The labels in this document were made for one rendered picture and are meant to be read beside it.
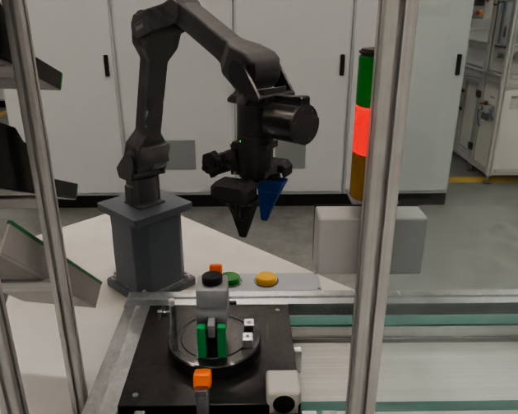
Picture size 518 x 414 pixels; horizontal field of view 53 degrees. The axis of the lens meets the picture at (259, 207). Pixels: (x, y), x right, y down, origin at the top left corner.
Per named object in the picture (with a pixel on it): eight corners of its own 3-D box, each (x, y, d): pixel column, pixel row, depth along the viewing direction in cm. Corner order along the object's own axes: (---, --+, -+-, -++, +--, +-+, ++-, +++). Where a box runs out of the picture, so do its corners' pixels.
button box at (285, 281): (213, 298, 104) (212, 272, 102) (316, 297, 104) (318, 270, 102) (211, 319, 98) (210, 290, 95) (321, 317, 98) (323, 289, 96)
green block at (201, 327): (198, 352, 74) (196, 323, 72) (207, 352, 74) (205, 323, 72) (197, 358, 73) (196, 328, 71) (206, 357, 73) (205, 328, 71)
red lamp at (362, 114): (348, 145, 57) (351, 101, 55) (393, 144, 57) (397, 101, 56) (357, 158, 53) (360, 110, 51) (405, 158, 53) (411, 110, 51)
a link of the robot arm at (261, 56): (129, 31, 90) (139, -30, 83) (168, 29, 95) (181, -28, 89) (231, 128, 77) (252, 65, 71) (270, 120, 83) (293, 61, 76)
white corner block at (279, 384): (265, 392, 72) (265, 369, 71) (298, 392, 72) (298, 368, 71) (266, 417, 68) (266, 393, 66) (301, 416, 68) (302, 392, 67)
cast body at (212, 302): (201, 305, 79) (198, 264, 77) (228, 305, 79) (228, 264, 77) (195, 338, 71) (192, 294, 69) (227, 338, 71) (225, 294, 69)
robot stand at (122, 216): (159, 262, 127) (152, 186, 120) (196, 283, 118) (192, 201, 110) (106, 284, 117) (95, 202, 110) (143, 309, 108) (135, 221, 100)
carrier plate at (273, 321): (150, 315, 90) (150, 304, 89) (288, 313, 90) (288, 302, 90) (118, 418, 68) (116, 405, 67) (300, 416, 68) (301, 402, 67)
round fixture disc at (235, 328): (174, 321, 85) (173, 310, 84) (260, 320, 85) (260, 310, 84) (161, 379, 72) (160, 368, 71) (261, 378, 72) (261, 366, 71)
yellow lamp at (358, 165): (345, 187, 59) (348, 146, 57) (389, 187, 59) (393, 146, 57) (353, 204, 55) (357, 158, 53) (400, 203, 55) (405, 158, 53)
